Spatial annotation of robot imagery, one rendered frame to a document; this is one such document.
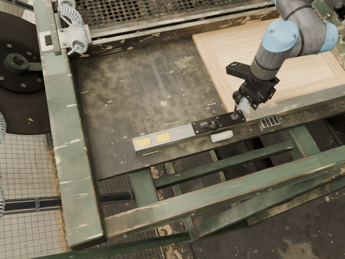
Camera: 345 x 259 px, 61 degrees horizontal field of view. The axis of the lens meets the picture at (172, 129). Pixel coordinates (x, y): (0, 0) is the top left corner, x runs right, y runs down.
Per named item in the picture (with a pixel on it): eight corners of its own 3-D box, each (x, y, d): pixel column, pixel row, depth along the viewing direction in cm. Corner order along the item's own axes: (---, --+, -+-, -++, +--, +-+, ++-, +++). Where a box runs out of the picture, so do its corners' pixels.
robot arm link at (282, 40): (309, 37, 67) (275, 42, 66) (290, 68, 77) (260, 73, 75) (294, 14, 71) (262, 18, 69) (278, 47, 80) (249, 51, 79)
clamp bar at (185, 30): (302, 18, 141) (327, -29, 120) (50, 69, 119) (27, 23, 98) (292, 5, 145) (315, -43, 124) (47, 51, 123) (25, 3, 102)
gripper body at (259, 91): (253, 112, 89) (266, 89, 79) (234, 93, 92) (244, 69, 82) (270, 100, 92) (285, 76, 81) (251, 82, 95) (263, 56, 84)
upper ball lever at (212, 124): (208, 129, 106) (222, 129, 93) (199, 131, 106) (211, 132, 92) (206, 118, 106) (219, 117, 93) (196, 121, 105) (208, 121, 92)
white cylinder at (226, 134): (212, 144, 107) (232, 138, 108) (213, 140, 104) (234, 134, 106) (209, 136, 108) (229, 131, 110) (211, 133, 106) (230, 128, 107)
